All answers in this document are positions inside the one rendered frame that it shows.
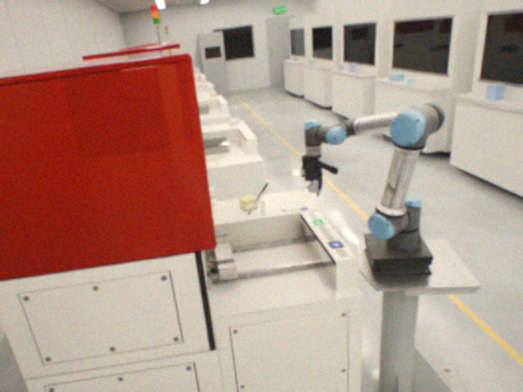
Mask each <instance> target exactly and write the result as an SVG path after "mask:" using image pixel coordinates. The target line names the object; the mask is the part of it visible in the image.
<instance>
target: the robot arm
mask: <svg viewBox="0 0 523 392"><path fill-rule="evenodd" d="M444 121H445V113H444V110H443V108H441V107H440V106H439V105H438V104H435V103H425V104H422V105H415V106H411V107H410V108H408V109H405V110H403V111H397V112H390V113H384V114H378V115H372V116H366V117H360V118H357V117H354V118H349V119H348V120H346V121H343V122H340V123H338V124H335V125H333V126H322V125H321V121H320V120H318V119H311V120H308V121H306V122H305V124H304V142H305V155H304V156H302V162H303V167H302V177H304V180H305V181H311V183H310V185H309V186H307V187H306V189H307V190H308V191H309V192H311V193H316V196H317V198H318V196H319V194H320V192H321V187H322V170H321V168H322V169H324V170H326V171H329V172H331V173H332V174H336V175H337V173H338V172H339V170H338V168H337V167H336V166H333V165H330V164H328V163H326V162H323V161H320V160H318V159H319V158H321V143H325V144H331V145H340V144H342V143H343V142H344V141H345V139H346V138H348V137H350V136H356V135H365V134H373V133H388V132H390V135H391V136H392V137H391V138H392V144H393V145H394V146H395V151H394V154H393V158H392V162H391V166H390V169H389V176H387V180H386V185H385V188H384V192H383V196H382V200H381V201H379V202H377V204H376V207H375V212H374V213H373V214H372V215H371V216H370V217H369V218H368V221H367V225H368V228H369V230H370V231H371V233H372V234H373V235H374V236H375V237H377V238H379V239H386V242H387V247H388V248H389V249H391V250H393V251H396V252H400V253H412V252H416V251H419V250H420V249H422V247H423V238H422V235H421V232H420V220H421V208H422V201H421V199H420V198H418V197H416V196H413V195H406V194H407V191H408V188H409V185H410V180H411V177H412V173H413V171H414V168H415V164H416V161H417V155H418V152H420V151H422V150H424V149H425V146H426V144H427V141H428V137H429V135H431V134H433V133H436V132H437V131H439V130H440V128H441V127H442V126H443V124H444ZM303 170H304V174H303Z"/></svg>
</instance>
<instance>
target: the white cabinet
mask: <svg viewBox="0 0 523 392"><path fill-rule="evenodd" d="M362 312H363V296H359V297H352V298H345V299H340V300H333V301H321V302H315V303H308V304H303V305H297V306H290V307H284V308H277V310H272V311H265V312H258V313H252V314H246V315H234V316H227V317H222V318H215V319H213V321H214V327H215V333H216V341H217V347H218V350H219V365H220V372H221V379H222V385H223V391H224V392H360V383H361V348H362Z"/></svg>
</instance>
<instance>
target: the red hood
mask: <svg viewBox="0 0 523 392"><path fill-rule="evenodd" d="M216 245H217V239H216V233H215V225H214V218H213V210H212V203H211V196H210V189H209V181H208V171H207V164H206V157H205V143H203V136H202V129H201V121H200V114H199V106H198V101H197V95H196V89H195V80H194V73H193V66H192V59H191V56H190V54H189V53H188V52H187V51H186V50H185V49H184V48H178V49H164V50H156V51H149V52H148V53H140V54H134V55H126V56H119V57H112V58H104V59H96V60H88V61H82V62H73V63H59V64H53V65H44V66H37V67H29V68H22V69H14V70H8V71H4V72H0V281H1V280H8V279H14V278H20V277H27V276H34V274H41V273H53V272H59V271H66V270H72V269H78V268H86V267H92V266H98V265H105V264H111V263H119V262H124V261H131V260H138V259H150V258H157V257H163V256H170V255H176V254H183V253H190V252H196V251H202V250H203V251H205V250H211V249H216Z"/></svg>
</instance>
